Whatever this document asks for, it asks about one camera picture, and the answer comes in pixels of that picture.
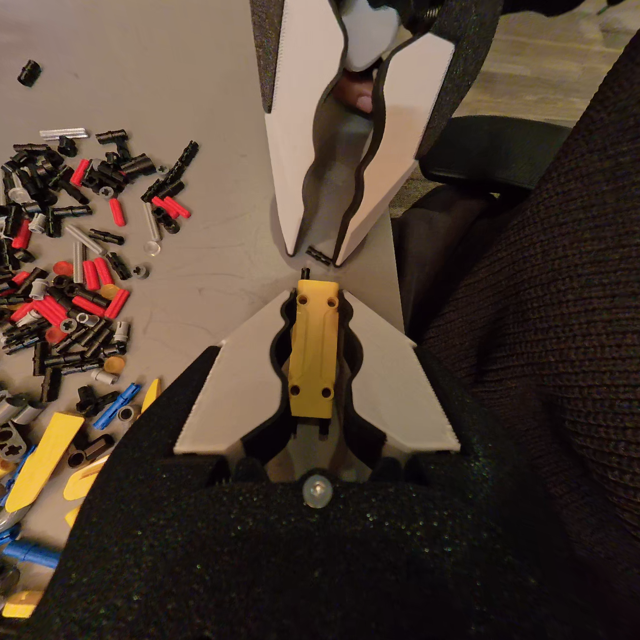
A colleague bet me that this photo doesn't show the pile of black red pins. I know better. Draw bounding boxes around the pile of black red pins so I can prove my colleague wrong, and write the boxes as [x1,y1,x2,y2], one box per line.
[0,127,201,401]

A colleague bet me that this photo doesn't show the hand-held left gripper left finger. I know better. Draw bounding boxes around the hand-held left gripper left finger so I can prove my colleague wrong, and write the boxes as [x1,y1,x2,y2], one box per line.
[172,289,296,463]

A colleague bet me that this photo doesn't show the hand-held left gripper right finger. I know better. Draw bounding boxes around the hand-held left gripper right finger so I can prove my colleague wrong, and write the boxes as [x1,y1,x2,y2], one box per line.
[341,289,461,464]

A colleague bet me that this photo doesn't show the person's dark trousers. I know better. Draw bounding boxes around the person's dark trousers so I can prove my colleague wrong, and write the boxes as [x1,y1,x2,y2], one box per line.
[390,185,506,346]

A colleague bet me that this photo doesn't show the person's right hand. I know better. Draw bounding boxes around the person's right hand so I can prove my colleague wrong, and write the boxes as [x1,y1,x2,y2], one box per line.
[334,70,376,115]

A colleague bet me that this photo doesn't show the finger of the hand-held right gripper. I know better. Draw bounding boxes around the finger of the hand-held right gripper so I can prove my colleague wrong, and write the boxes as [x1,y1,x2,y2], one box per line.
[264,0,348,258]
[332,34,457,267]

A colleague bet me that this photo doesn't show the yellow wing piece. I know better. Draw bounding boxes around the yellow wing piece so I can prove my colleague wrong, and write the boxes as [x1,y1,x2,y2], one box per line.
[62,455,111,501]

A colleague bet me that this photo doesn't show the yellow panel brick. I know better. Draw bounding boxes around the yellow panel brick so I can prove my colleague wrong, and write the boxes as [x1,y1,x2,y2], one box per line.
[287,280,343,418]

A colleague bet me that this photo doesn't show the black office chair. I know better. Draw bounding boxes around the black office chair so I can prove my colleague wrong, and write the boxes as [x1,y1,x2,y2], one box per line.
[420,115,573,191]

